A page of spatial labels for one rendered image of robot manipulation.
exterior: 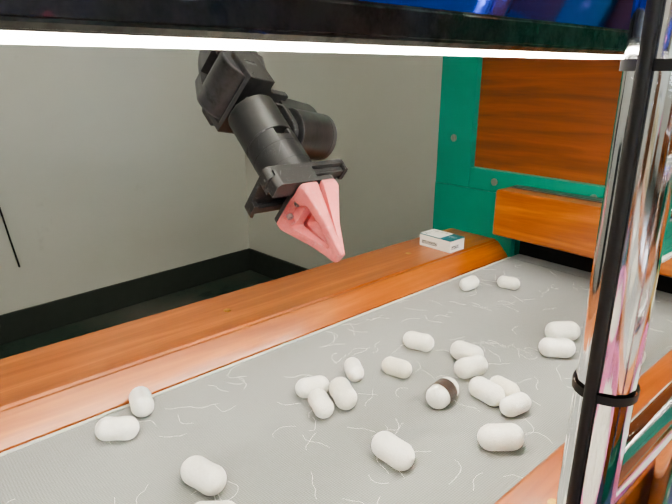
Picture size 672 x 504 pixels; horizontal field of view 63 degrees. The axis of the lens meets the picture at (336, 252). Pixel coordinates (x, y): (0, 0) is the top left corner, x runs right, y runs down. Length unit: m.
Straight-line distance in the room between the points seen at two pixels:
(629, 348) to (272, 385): 0.37
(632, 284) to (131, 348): 0.47
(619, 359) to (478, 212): 0.72
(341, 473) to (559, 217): 0.50
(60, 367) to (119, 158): 2.02
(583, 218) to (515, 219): 0.10
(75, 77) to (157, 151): 0.45
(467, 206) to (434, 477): 0.60
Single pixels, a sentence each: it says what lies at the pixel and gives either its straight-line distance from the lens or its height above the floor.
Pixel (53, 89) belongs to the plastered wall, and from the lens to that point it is 2.46.
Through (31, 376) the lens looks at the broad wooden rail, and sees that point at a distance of 0.58.
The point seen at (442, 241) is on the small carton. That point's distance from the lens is 0.86.
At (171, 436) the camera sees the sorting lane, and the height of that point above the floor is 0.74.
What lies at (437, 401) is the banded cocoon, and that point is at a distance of 0.51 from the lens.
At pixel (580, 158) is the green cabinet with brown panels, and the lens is 0.87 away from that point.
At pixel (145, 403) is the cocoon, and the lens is 0.52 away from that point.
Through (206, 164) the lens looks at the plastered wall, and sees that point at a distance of 2.77.
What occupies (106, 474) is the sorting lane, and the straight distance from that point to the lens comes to 0.48.
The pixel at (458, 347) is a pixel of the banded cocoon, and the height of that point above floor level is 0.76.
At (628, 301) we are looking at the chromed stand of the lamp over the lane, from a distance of 0.24.
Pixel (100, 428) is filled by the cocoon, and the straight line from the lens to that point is 0.50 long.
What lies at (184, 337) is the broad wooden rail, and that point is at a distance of 0.60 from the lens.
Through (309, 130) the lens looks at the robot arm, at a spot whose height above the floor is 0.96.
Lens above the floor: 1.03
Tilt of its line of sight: 18 degrees down
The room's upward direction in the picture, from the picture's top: straight up
